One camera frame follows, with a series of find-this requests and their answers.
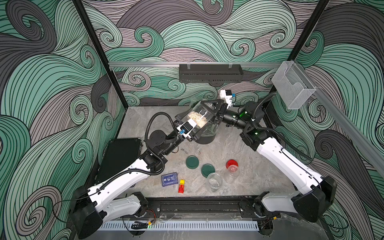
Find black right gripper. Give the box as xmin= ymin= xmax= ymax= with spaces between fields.
xmin=201 ymin=102 xmax=251 ymax=133

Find green-lidded oatmeal jar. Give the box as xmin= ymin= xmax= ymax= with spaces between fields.
xmin=187 ymin=101 xmax=215 ymax=134

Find black bin with green liner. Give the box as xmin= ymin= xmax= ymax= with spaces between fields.
xmin=196 ymin=116 xmax=219 ymax=145

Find green jar lid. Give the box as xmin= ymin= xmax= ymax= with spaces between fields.
xmin=201 ymin=164 xmax=216 ymax=178
xmin=186 ymin=156 xmax=200 ymax=170

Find red jar lid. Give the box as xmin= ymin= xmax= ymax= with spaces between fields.
xmin=226 ymin=159 xmax=239 ymax=171

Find glass oatmeal jar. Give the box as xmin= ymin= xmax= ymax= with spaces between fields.
xmin=207 ymin=173 xmax=223 ymax=193

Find red-lidded oatmeal jar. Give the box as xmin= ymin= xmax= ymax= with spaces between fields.
xmin=224 ymin=165 xmax=240 ymax=184

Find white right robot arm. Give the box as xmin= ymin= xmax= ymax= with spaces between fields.
xmin=198 ymin=100 xmax=337 ymax=223

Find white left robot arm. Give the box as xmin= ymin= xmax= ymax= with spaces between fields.
xmin=69 ymin=110 xmax=212 ymax=240

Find blue card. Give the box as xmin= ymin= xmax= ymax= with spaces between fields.
xmin=161 ymin=172 xmax=179 ymax=187

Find red yellow toy block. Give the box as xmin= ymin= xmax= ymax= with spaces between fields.
xmin=178 ymin=180 xmax=185 ymax=194

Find black flat tray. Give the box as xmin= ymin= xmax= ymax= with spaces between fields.
xmin=95 ymin=138 xmax=142 ymax=185

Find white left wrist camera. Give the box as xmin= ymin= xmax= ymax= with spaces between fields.
xmin=177 ymin=119 xmax=198 ymax=142

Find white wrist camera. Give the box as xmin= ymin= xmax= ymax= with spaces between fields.
xmin=177 ymin=119 xmax=198 ymax=142
xmin=219 ymin=90 xmax=236 ymax=109

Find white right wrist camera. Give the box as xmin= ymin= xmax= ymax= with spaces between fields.
xmin=219 ymin=90 xmax=236 ymax=109

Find black wall shelf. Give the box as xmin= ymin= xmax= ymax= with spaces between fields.
xmin=179 ymin=65 xmax=244 ymax=84

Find aluminium wall rail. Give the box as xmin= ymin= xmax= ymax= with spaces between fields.
xmin=108 ymin=61 xmax=282 ymax=69

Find clear acrylic wall holder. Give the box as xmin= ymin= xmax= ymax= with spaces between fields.
xmin=272 ymin=61 xmax=316 ymax=110

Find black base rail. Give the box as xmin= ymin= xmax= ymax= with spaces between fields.
xmin=131 ymin=196 xmax=301 ymax=220

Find white slotted cable duct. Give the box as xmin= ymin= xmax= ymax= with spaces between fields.
xmin=99 ymin=220 xmax=259 ymax=232

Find black corner frame post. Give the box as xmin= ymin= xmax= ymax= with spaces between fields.
xmin=73 ymin=0 xmax=129 ymax=111

